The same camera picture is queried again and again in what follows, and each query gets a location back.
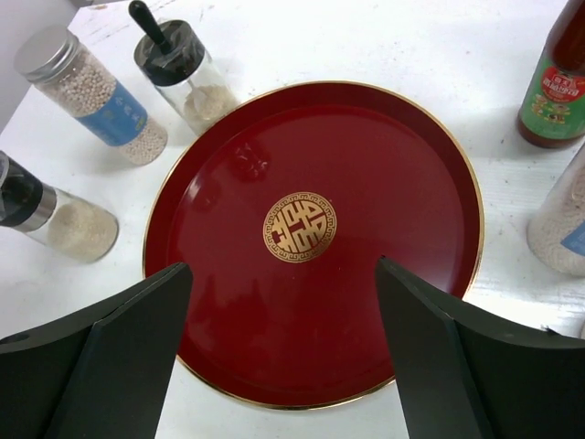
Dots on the white bead jar blue label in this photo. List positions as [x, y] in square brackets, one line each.
[556, 233]

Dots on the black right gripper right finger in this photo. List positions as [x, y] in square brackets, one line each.
[463, 372]

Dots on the glass grinder black top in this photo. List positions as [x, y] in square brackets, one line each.
[70, 225]

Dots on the red round tray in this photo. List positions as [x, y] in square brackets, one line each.
[282, 209]

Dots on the glass jar black spoon lid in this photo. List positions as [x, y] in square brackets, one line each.
[173, 58]

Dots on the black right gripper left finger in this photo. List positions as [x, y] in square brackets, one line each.
[100, 372]

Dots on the silver-lid jar blue label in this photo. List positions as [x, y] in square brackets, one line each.
[55, 62]

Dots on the sauce bottle green label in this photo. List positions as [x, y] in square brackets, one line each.
[552, 112]

